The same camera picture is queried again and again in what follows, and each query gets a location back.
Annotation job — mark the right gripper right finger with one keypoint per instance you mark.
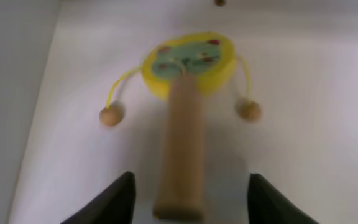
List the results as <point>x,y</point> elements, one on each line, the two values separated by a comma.
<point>269,208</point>

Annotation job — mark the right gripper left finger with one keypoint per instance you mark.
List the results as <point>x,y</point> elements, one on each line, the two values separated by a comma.
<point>113,205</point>

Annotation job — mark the yellow wooden rattle drum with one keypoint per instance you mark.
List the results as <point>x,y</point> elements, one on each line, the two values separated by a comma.
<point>183,140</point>

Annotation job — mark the white shelf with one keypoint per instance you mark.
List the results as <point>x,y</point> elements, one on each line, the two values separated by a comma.
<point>291,93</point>

